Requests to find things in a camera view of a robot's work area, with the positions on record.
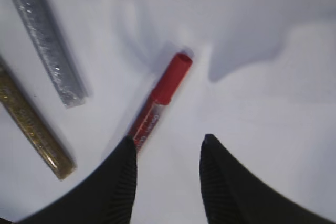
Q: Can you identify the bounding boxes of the gold glitter pen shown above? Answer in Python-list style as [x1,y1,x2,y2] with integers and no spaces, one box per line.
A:
[1,64,76,180]

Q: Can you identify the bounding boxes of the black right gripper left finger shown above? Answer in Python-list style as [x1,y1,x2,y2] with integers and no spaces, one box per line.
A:
[21,137,137,223]

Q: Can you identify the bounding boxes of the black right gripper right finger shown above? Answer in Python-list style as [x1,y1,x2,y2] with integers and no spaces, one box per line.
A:
[199,134,330,223]

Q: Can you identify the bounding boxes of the silver glitter pen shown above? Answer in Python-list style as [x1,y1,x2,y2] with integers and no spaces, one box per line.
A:
[12,0,87,108]

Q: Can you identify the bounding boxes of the red glitter pen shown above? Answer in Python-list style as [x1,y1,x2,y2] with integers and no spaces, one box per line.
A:
[127,52,193,152]

